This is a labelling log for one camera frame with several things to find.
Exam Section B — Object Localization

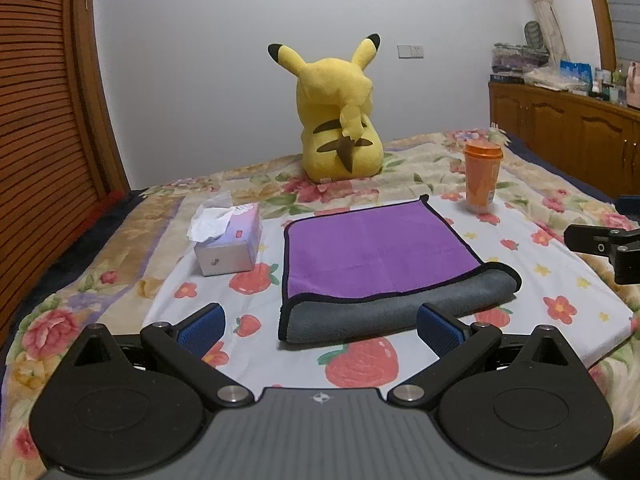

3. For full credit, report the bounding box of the purple and grey towel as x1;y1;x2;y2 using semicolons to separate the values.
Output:
278;196;522;346

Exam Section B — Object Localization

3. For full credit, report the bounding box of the white strawberry print cloth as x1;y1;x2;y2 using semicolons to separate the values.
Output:
144;196;631;393

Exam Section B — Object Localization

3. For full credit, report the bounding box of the floral bed blanket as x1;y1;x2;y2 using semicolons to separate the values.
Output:
1;129;639;479

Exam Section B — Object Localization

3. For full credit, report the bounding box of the wooden sideboard cabinet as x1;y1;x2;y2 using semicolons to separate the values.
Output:
488;82;639;198

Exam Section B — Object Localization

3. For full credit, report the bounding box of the white tissue box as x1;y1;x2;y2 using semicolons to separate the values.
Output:
186;203;262;276

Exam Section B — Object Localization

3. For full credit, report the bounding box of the pink bag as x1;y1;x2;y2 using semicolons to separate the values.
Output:
626;62;640;110

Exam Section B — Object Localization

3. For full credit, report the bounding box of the orange lidded cup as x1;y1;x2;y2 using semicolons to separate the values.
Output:
464;139;503;212

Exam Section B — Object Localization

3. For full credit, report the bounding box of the blue picture box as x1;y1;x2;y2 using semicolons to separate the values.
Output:
560;60;592;88

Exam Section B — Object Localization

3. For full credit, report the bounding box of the stack of folded clothes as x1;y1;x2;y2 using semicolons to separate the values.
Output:
491;42;549;75

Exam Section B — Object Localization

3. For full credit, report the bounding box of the wooden louvered wardrobe door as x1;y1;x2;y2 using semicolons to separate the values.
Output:
1;0;130;336

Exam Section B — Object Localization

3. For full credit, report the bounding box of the yellow Pikachu plush toy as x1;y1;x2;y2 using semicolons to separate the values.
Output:
268;34;383;183

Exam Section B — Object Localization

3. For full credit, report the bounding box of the tied beige curtain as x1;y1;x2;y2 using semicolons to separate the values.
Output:
533;0;568;67

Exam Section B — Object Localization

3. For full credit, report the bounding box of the white wall switch plate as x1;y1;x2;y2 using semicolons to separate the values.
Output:
397;44;424;60

